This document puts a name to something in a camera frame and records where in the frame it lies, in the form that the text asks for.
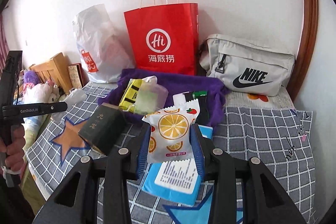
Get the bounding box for orange fruit print packet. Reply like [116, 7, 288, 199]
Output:
[142, 99, 200, 164]

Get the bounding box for yellow black fabric pouch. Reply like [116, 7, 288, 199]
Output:
[118, 79, 142, 113]

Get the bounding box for green wipes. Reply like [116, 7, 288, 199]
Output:
[134, 76, 169, 115]

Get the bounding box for white tissue cloth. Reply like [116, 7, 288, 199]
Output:
[51, 89, 87, 122]

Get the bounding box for green snack packet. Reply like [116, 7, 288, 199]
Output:
[193, 90, 207, 99]

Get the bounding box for person's left hand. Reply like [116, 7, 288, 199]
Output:
[1, 124, 26, 172]

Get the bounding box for white plush pillow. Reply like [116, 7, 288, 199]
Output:
[18, 81, 60, 151]

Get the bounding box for purple plush toy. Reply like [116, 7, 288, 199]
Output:
[23, 71, 41, 85]

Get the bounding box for blue tissue pack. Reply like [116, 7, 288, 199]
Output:
[140, 123, 214, 207]

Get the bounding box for dark green tin box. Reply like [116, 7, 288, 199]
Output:
[78, 103, 127, 156]

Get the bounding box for wooden headboard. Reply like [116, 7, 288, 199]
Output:
[29, 52, 73, 94]

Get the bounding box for orange star patch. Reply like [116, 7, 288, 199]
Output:
[50, 117, 90, 166]

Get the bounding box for pink curtain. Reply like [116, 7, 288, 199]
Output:
[0, 15, 9, 76]

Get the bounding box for purple towel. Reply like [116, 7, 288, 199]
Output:
[97, 69, 230, 128]

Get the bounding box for grey Nike waist bag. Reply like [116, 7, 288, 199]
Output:
[199, 34, 295, 96]

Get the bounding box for white Miniso plastic bag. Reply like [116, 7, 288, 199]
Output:
[73, 4, 134, 84]

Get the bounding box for red paper shopping bag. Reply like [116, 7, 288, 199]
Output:
[124, 2, 199, 76]

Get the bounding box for small picture frame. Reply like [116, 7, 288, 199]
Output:
[68, 63, 85, 89]

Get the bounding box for wooden chair frame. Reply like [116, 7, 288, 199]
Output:
[286, 0, 319, 101]

